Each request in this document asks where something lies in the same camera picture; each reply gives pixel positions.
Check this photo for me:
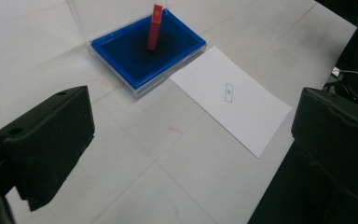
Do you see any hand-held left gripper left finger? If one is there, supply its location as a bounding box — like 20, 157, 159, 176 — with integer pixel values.
0, 85, 96, 213

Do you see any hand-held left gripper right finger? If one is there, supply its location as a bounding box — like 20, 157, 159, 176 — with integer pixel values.
247, 87, 358, 224

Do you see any blue ink pad box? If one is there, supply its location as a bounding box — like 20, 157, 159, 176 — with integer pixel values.
66, 0, 208, 100

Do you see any red stamp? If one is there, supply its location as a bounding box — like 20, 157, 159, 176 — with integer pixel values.
145, 4, 164, 52

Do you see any white paper sheet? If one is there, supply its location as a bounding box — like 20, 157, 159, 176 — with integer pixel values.
169, 45, 294, 160

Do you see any white table cover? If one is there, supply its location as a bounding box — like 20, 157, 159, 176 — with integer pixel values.
0, 0, 358, 224

